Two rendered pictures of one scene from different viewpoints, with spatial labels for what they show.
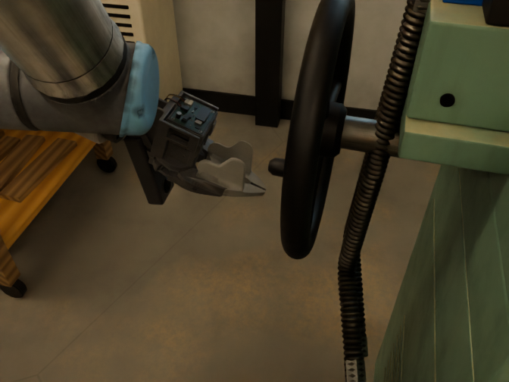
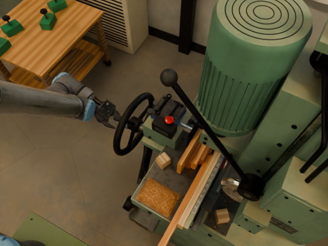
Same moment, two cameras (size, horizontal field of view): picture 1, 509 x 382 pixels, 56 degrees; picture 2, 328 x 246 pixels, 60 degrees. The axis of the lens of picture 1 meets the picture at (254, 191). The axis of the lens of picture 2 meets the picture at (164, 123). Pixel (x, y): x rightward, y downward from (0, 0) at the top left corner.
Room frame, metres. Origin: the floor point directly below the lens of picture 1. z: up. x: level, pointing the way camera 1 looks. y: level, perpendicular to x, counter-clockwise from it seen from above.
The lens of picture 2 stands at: (-0.10, -0.34, 1.84)
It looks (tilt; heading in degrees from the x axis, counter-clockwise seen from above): 60 degrees down; 15
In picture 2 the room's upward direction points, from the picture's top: straight up
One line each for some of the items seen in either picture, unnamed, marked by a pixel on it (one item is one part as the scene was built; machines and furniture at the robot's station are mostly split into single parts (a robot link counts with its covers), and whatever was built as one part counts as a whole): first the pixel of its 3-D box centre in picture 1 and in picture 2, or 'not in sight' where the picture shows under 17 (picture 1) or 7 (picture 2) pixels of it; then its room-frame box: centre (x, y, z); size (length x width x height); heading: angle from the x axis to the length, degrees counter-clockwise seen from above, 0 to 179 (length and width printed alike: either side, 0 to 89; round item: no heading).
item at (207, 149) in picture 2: not in sight; (212, 142); (0.37, -0.39, 0.93); 0.18 x 0.02 x 0.06; 164
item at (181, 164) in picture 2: not in sight; (193, 144); (0.34, -0.33, 0.94); 0.21 x 0.01 x 0.08; 164
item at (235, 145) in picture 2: not in sight; (223, 140); (0.34, -0.42, 1.03); 0.14 x 0.07 x 0.09; 74
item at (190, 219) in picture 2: not in sight; (225, 152); (0.35, -0.44, 0.93); 0.60 x 0.02 x 0.06; 164
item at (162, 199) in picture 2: not in sight; (158, 195); (0.14, -0.25, 0.91); 0.12 x 0.09 x 0.03; 74
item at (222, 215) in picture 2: not in sight; (221, 216); (0.16, -0.48, 0.82); 0.04 x 0.04 x 0.04; 24
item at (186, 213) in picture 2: not in sight; (220, 149); (0.35, -0.42, 0.92); 0.60 x 0.02 x 0.05; 164
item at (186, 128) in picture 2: not in sight; (187, 129); (0.39, -0.29, 0.95); 0.09 x 0.07 x 0.09; 164
